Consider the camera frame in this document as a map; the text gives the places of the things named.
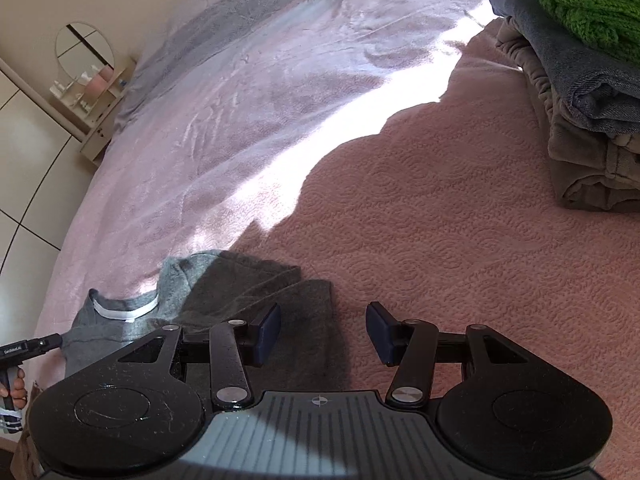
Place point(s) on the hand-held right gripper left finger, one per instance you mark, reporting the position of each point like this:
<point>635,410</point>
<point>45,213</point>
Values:
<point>270,332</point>

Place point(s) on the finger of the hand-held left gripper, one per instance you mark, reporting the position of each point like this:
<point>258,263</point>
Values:
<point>55,344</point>

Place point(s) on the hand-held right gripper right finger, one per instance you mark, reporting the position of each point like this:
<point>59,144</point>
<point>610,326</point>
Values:
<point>377,332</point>

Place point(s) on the grey t-shirt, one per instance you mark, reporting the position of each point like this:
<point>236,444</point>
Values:
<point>225,290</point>

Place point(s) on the person's left hand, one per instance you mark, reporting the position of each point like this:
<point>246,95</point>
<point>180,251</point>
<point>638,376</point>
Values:
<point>17,387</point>

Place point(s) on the bed with pink bedspread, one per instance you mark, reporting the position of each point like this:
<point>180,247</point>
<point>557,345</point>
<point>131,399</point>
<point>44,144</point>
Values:
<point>400,185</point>

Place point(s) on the white wardrobe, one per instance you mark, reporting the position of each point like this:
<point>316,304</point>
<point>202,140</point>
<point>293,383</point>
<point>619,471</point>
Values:
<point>25,170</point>

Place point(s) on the cream dressing table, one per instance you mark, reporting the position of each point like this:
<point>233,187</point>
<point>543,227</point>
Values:
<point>100,120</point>

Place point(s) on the pink box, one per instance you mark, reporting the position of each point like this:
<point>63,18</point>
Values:
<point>97,85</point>

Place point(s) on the taupe folded garment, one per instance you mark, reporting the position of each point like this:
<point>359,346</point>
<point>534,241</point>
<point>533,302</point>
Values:
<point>585,170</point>

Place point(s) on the oval mirror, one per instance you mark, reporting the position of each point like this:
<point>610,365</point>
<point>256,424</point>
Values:
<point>82,52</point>

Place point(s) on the blue-grey folded garment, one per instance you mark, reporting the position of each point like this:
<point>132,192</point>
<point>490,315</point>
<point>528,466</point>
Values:
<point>570,75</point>

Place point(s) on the green knit sweater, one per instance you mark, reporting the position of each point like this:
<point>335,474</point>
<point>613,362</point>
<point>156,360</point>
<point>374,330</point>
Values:
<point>585,10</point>

